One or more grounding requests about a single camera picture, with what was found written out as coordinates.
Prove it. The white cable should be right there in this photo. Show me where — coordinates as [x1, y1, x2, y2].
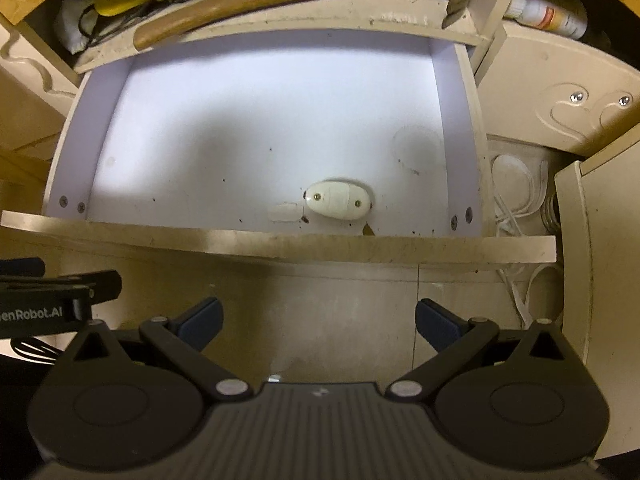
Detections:
[489, 152, 566, 331]

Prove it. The white pill bottle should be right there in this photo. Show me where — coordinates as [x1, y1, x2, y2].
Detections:
[503, 0, 588, 40]

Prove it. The white drawer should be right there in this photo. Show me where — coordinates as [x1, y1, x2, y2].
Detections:
[0, 27, 559, 380]

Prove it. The white cloth bag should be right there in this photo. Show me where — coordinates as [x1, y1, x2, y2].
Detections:
[53, 0, 98, 54]

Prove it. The white cabinet frame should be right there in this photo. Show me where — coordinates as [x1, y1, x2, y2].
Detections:
[1, 0, 639, 157]

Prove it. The white oval drawer knob base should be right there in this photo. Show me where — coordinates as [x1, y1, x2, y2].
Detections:
[304, 181, 372, 221]

